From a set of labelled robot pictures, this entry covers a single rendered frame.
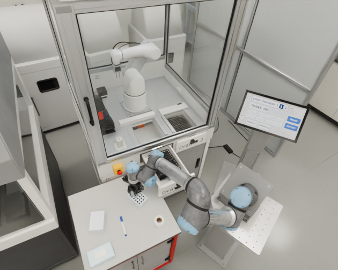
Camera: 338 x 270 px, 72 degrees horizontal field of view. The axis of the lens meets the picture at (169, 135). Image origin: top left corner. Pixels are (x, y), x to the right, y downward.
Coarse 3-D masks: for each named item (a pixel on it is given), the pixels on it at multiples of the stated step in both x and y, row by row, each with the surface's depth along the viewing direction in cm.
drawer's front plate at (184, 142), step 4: (204, 132) 197; (192, 136) 193; (196, 136) 193; (200, 136) 195; (204, 136) 199; (180, 140) 188; (184, 140) 189; (188, 140) 192; (200, 140) 200; (204, 140) 203; (176, 144) 189; (180, 144) 190; (184, 144) 192; (188, 144) 195; (192, 144) 198; (196, 144) 201; (176, 148) 192; (184, 148) 197
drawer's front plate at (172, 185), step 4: (168, 184) 159; (172, 184) 160; (160, 188) 156; (164, 188) 158; (168, 188) 161; (172, 188) 164; (160, 192) 160; (164, 192) 163; (168, 192) 166; (160, 196) 164
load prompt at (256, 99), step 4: (256, 96) 196; (252, 100) 197; (256, 100) 196; (260, 100) 195; (264, 100) 194; (268, 100) 193; (264, 104) 194; (268, 104) 193; (272, 104) 192; (276, 104) 192; (280, 104) 191; (284, 104) 190; (280, 108) 191; (284, 108) 190; (288, 108) 189
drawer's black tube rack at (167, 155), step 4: (164, 152) 182; (168, 152) 183; (148, 156) 179; (164, 156) 180; (168, 156) 180; (172, 156) 180; (168, 160) 177; (172, 160) 179; (176, 164) 175; (156, 172) 172; (160, 172) 169; (160, 176) 168; (164, 176) 170; (160, 180) 169
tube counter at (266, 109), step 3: (264, 108) 194; (267, 108) 194; (270, 108) 193; (264, 111) 194; (267, 111) 194; (270, 111) 193; (273, 111) 192; (276, 111) 192; (279, 111) 191; (282, 111) 190; (273, 114) 192; (276, 114) 192; (279, 114) 191; (282, 114) 191; (285, 114) 190
